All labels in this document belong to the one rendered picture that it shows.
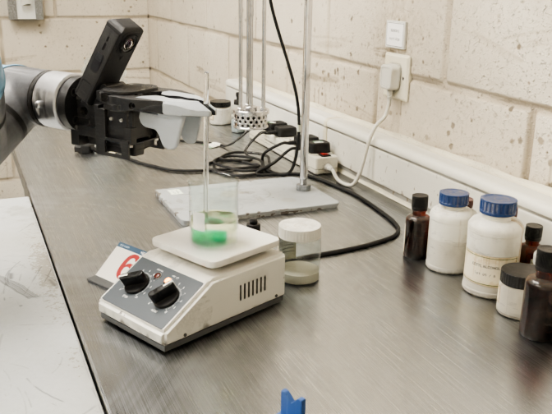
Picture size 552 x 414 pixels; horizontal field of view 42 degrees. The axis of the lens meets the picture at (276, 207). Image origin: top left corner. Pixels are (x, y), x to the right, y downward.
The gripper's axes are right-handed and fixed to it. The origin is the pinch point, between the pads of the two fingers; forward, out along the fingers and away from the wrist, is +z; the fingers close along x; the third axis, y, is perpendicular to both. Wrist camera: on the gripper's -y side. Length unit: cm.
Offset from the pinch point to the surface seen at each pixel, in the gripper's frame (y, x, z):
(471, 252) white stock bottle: 19.5, -22.5, 27.1
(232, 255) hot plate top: 17.0, 1.3, 5.0
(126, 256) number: 23.2, -2.5, -14.9
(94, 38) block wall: 16, -169, -178
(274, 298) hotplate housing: 24.8, -5.5, 7.2
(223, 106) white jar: 22, -99, -64
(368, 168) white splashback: 22, -63, -5
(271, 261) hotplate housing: 19.3, -4.2, 7.2
